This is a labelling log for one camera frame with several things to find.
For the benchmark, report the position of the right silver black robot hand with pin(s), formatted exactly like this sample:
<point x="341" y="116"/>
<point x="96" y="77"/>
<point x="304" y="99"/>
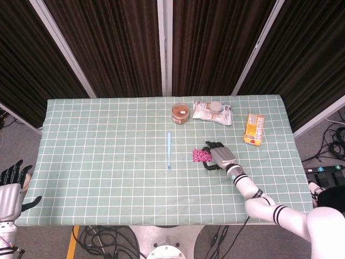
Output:
<point x="222" y="156"/>

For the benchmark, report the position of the dark curtain partition panel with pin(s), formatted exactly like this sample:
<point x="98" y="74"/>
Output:
<point x="27" y="67"/>
<point x="113" y="48"/>
<point x="304" y="67"/>
<point x="210" y="48"/>

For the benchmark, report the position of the black trouser leg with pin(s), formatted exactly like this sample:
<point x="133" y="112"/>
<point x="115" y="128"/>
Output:
<point x="331" y="197"/>

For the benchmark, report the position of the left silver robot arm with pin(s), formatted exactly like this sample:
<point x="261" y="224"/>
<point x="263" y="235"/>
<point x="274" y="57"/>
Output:
<point x="6" y="234"/>

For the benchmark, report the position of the white black sneaker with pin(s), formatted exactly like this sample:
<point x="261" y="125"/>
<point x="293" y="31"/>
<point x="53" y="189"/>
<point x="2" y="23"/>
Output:
<point x="314" y="189"/>

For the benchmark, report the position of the beige shoe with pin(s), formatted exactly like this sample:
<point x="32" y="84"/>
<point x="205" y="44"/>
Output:
<point x="27" y="183"/>

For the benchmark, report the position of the pink patterned packet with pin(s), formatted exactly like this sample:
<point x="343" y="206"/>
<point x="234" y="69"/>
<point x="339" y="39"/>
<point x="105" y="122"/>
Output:
<point x="200" y="156"/>

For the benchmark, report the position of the light blue spoon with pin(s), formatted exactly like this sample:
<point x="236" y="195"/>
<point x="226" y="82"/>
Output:
<point x="169" y="145"/>

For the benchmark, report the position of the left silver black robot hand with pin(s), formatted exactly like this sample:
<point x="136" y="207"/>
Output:
<point x="9" y="199"/>

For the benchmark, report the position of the yellow floor tape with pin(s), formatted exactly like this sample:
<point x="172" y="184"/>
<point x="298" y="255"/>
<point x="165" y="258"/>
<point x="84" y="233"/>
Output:
<point x="72" y="242"/>

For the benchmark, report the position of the small grey round lid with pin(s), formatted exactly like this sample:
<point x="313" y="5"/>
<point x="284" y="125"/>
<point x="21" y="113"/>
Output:
<point x="215" y="107"/>

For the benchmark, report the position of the black foot pedal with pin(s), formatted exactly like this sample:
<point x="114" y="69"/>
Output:
<point x="323" y="178"/>

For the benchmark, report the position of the clear jar brown contents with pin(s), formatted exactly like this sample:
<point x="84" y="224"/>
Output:
<point x="180" y="114"/>

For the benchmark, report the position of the silver printed snack bag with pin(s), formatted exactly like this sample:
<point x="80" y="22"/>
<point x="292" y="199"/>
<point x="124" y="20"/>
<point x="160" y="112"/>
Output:
<point x="205" y="116"/>

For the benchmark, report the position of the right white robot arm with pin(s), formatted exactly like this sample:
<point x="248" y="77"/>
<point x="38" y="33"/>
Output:
<point x="269" y="207"/>

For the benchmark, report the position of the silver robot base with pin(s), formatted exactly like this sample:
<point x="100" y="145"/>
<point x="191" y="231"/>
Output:
<point x="167" y="237"/>

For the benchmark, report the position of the green checked tablecloth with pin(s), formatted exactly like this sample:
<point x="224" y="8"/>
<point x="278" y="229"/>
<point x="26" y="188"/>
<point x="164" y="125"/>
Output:
<point x="107" y="162"/>

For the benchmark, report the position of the yellow snack box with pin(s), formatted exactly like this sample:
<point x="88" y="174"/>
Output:
<point x="254" y="129"/>

